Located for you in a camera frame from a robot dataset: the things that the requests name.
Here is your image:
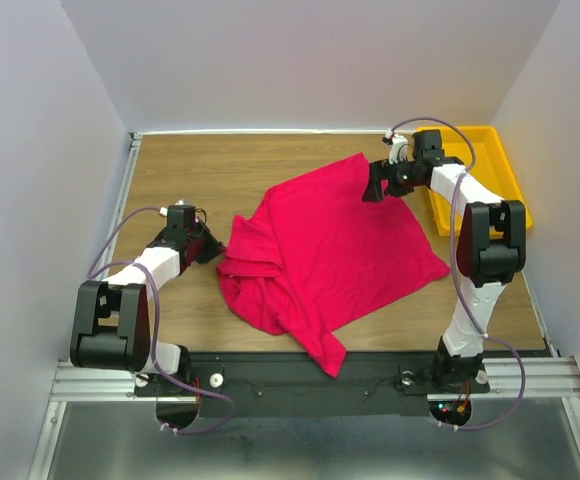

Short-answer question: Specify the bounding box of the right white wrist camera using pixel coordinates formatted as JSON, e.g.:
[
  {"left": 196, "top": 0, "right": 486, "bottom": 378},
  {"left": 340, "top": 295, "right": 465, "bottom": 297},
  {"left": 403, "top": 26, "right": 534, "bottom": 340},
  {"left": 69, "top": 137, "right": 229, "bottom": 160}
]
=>
[{"left": 382, "top": 130, "right": 410, "bottom": 164}]

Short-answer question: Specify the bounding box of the aluminium frame rail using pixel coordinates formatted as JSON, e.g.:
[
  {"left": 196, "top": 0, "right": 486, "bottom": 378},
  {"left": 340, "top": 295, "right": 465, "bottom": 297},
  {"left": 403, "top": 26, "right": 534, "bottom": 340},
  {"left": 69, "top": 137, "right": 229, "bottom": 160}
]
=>
[{"left": 29, "top": 131, "right": 144, "bottom": 480}]

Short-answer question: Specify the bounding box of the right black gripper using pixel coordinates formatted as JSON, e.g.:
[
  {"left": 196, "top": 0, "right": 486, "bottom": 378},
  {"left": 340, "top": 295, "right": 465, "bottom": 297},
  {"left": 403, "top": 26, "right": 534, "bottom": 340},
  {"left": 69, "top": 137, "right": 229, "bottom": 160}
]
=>
[{"left": 361, "top": 154, "right": 423, "bottom": 202}]

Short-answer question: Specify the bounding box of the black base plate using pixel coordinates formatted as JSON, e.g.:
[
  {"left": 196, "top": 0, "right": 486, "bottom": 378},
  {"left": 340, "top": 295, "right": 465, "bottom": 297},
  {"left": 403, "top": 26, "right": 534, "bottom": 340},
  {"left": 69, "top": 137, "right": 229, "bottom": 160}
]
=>
[{"left": 77, "top": 342, "right": 491, "bottom": 426}]

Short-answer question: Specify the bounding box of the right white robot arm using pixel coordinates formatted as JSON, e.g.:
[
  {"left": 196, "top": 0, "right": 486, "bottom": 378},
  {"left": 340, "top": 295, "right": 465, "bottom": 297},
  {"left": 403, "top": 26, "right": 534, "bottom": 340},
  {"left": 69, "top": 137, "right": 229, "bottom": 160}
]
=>
[{"left": 362, "top": 129, "right": 526, "bottom": 390}]

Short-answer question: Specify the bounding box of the yellow plastic bin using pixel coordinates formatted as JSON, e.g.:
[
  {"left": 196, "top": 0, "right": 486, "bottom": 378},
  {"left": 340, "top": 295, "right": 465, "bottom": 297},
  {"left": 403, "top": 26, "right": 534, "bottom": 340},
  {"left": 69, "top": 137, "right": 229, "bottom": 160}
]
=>
[{"left": 406, "top": 125, "right": 527, "bottom": 238}]

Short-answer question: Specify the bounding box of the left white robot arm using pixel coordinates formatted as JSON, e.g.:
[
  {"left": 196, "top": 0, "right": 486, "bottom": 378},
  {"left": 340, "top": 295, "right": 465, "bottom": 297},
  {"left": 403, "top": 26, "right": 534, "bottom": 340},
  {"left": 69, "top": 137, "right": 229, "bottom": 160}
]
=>
[{"left": 70, "top": 202, "right": 224, "bottom": 395}]

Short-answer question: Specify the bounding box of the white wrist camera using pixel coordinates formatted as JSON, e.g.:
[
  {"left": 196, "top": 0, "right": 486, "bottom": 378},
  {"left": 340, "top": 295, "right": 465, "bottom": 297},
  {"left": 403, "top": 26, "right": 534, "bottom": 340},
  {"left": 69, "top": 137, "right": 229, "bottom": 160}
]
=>
[
  {"left": 382, "top": 130, "right": 410, "bottom": 164},
  {"left": 158, "top": 199, "right": 195, "bottom": 217}
]

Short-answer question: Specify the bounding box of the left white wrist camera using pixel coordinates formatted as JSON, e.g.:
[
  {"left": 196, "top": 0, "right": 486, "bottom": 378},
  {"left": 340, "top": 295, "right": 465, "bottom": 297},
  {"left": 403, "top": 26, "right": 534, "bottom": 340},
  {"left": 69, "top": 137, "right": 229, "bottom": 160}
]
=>
[{"left": 158, "top": 199, "right": 195, "bottom": 217}]

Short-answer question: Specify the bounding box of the red t shirt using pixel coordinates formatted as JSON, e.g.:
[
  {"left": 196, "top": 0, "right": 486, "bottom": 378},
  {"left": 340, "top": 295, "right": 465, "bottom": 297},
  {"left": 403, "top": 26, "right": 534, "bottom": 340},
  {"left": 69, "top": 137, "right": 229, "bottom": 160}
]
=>
[{"left": 217, "top": 153, "right": 450, "bottom": 377}]

